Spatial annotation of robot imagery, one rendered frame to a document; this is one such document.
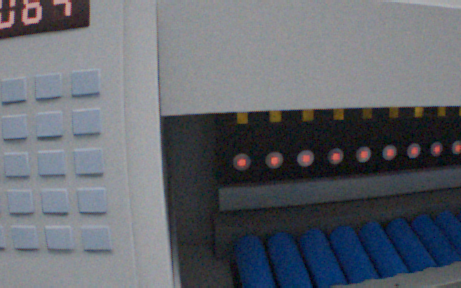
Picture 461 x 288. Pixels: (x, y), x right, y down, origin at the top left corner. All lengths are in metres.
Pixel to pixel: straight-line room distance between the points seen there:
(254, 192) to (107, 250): 0.19
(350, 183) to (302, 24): 0.20
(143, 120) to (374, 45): 0.09
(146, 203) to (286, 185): 0.19
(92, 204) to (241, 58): 0.07
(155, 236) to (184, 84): 0.05
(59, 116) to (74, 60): 0.02
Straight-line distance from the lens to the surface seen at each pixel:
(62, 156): 0.20
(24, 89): 0.20
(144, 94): 0.20
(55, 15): 0.20
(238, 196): 0.38
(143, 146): 0.20
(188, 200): 0.40
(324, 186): 0.39
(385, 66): 0.23
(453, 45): 0.24
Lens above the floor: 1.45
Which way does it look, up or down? 3 degrees down
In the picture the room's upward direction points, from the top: 3 degrees counter-clockwise
